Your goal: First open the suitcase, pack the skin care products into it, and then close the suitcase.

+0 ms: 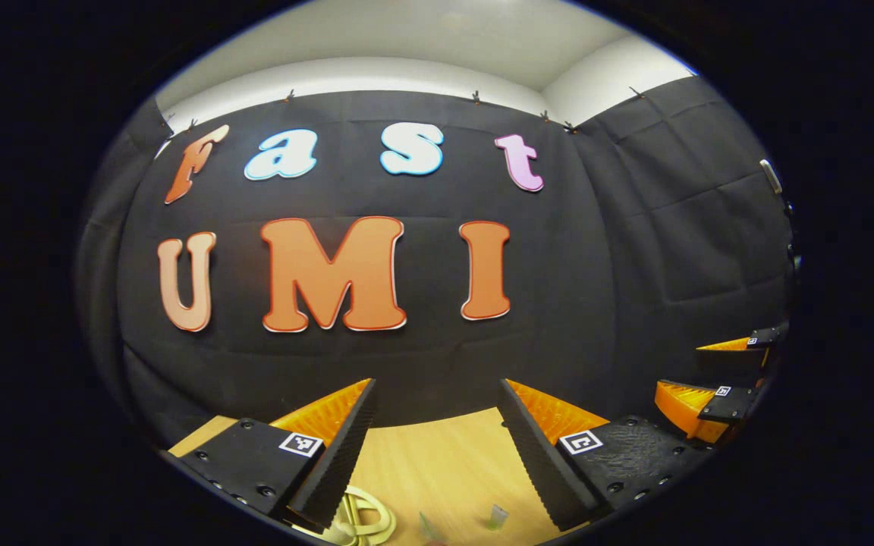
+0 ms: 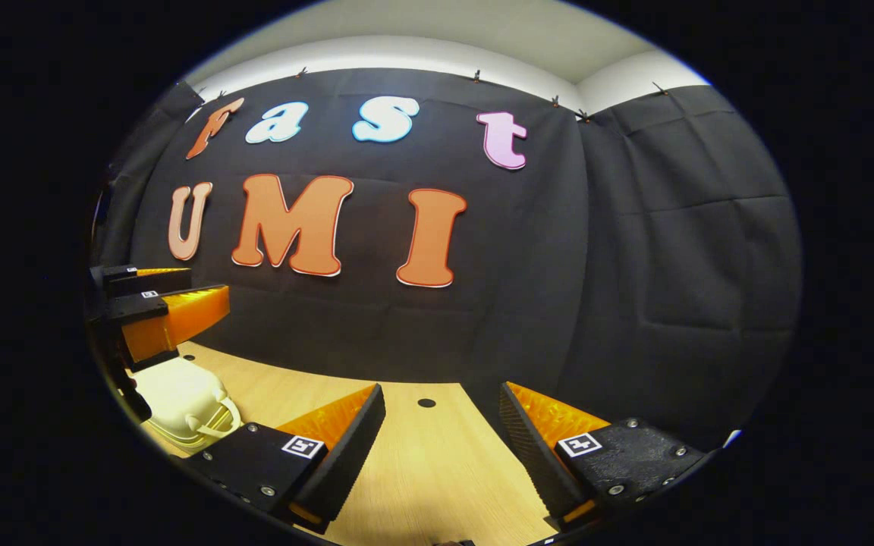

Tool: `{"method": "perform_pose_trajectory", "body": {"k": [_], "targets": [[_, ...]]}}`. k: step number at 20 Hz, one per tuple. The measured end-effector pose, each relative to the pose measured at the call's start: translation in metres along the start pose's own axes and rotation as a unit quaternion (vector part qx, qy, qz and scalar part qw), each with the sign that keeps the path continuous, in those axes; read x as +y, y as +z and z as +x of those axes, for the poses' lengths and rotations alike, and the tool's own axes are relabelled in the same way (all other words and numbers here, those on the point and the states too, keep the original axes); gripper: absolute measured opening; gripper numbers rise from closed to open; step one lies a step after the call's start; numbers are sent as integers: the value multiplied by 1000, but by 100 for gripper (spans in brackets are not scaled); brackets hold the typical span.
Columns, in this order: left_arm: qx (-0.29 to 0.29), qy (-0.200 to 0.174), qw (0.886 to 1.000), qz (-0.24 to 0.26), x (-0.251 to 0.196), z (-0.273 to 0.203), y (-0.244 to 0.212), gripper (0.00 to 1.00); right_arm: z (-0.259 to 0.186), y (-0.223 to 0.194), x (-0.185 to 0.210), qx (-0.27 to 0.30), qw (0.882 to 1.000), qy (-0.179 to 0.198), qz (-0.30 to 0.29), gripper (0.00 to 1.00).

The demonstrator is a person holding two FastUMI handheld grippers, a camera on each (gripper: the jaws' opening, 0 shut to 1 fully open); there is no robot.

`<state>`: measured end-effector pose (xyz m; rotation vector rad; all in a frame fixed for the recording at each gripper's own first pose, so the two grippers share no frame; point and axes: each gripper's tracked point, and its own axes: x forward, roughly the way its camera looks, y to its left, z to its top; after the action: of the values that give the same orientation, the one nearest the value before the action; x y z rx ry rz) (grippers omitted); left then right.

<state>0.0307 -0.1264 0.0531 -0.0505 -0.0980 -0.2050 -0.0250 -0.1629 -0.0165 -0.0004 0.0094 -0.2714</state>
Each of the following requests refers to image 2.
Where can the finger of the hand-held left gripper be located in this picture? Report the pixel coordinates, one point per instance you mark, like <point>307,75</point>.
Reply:
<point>149,282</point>
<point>179,318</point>

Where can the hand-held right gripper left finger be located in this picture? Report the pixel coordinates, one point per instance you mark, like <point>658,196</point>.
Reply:
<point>350,462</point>

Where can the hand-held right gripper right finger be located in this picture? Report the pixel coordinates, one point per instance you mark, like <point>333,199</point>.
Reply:
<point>536,462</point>

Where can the cream suitcase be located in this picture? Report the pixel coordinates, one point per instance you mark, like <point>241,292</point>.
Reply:
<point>179,402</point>

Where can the black backdrop cloth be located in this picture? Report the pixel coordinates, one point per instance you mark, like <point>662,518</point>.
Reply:
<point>634,265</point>

